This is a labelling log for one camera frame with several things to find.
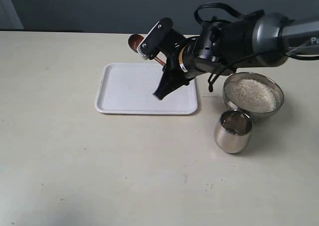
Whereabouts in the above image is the dark red wooden spoon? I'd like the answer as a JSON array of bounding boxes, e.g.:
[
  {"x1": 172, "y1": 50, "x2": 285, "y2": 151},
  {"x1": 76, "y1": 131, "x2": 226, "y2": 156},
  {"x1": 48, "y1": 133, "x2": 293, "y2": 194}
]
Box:
[{"x1": 127, "y1": 34, "x2": 165, "y2": 66}]

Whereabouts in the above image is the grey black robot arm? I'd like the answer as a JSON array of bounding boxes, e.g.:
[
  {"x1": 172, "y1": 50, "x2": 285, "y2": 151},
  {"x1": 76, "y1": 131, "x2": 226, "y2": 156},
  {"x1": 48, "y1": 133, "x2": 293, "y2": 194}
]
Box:
[{"x1": 137, "y1": 13, "x2": 319, "y2": 100}]

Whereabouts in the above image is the white rectangular plastic tray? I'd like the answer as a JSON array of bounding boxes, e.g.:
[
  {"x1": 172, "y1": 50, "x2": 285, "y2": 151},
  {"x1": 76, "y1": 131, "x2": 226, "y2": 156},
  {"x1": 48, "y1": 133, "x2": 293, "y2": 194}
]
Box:
[{"x1": 95, "y1": 62, "x2": 198, "y2": 115}]

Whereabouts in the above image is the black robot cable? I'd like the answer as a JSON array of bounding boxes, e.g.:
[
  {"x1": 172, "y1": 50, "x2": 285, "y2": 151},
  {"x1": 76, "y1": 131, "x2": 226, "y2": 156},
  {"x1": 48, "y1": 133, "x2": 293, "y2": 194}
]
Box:
[{"x1": 193, "y1": 2, "x2": 319, "y2": 91}]

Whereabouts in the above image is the steel bowl with rice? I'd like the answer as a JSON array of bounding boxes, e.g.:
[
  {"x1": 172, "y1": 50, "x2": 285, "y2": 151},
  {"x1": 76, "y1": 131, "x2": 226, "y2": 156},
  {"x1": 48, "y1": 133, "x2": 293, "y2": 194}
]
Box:
[{"x1": 223, "y1": 72, "x2": 285, "y2": 122}]

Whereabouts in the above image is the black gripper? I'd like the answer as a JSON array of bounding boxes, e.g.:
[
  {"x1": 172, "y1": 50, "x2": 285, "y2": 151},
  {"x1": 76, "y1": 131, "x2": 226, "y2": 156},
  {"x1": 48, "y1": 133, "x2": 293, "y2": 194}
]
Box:
[{"x1": 136, "y1": 17, "x2": 242, "y2": 101}]

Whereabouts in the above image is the stainless steel cup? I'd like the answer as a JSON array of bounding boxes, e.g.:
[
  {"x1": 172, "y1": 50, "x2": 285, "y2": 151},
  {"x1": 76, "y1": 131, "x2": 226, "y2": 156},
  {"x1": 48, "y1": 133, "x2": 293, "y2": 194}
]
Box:
[{"x1": 214, "y1": 110, "x2": 253, "y2": 154}]

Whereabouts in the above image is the white granular powder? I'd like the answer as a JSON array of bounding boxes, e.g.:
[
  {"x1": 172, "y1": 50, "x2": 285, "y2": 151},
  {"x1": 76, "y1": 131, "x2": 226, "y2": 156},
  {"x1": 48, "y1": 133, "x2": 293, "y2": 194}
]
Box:
[{"x1": 225, "y1": 79, "x2": 277, "y2": 113}]

